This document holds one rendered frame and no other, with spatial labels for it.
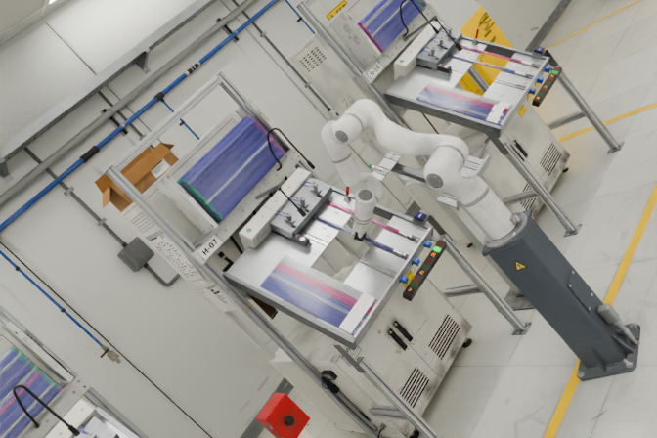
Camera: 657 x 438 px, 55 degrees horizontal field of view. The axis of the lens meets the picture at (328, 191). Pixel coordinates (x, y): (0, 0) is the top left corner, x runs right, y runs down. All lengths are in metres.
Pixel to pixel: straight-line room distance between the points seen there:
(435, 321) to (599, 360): 0.89
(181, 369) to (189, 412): 0.28
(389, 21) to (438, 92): 0.54
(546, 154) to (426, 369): 1.64
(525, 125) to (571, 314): 1.76
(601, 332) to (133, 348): 2.82
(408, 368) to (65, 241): 2.29
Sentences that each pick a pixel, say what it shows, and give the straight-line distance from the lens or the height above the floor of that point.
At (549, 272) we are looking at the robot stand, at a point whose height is 0.51.
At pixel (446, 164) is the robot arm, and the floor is 1.08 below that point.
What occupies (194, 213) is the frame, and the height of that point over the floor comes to 1.50.
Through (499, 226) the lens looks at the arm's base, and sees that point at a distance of 2.46.
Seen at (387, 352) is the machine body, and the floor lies 0.40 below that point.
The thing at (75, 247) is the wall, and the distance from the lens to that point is 4.31.
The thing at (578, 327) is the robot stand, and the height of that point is 0.24.
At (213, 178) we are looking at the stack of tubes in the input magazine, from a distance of 2.99.
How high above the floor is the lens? 1.75
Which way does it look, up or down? 12 degrees down
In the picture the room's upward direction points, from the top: 42 degrees counter-clockwise
